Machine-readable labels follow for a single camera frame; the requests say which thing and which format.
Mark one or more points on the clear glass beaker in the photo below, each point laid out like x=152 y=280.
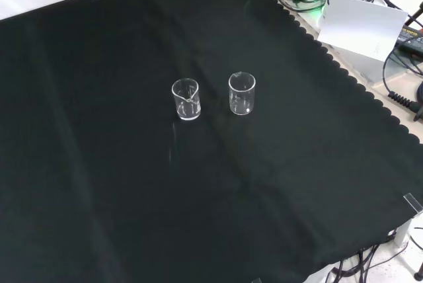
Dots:
x=186 y=104
x=242 y=98

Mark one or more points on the black scalloped bench cloth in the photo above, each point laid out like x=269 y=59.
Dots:
x=132 y=164

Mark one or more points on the clear tape strip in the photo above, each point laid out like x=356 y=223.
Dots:
x=413 y=202
x=256 y=280

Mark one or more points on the pale board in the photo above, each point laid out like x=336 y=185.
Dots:
x=360 y=25

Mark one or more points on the black power adapter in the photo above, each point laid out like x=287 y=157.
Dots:
x=411 y=38

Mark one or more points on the white bench frame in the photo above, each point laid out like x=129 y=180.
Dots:
x=404 y=228

